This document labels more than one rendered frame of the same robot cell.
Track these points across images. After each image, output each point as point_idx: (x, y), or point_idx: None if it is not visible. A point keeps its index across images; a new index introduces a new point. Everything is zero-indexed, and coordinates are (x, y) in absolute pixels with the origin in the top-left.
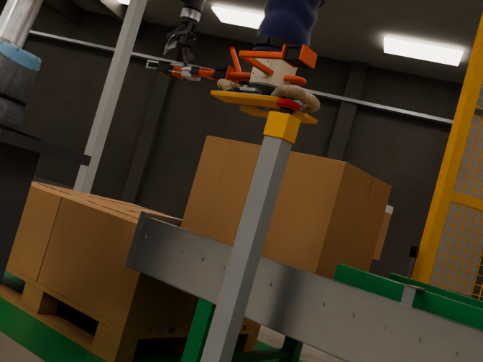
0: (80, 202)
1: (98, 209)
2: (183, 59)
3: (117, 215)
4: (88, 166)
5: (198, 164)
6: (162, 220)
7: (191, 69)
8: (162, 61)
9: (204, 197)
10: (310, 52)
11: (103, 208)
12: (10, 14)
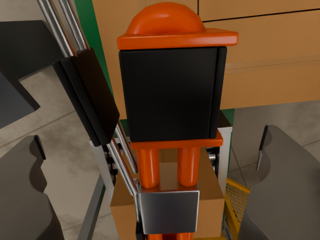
0: (97, 10)
1: (103, 47)
2: (267, 146)
3: (113, 72)
4: (40, 106)
5: (115, 182)
6: (102, 148)
7: (136, 224)
8: (69, 94)
9: None
10: None
11: (124, 21)
12: None
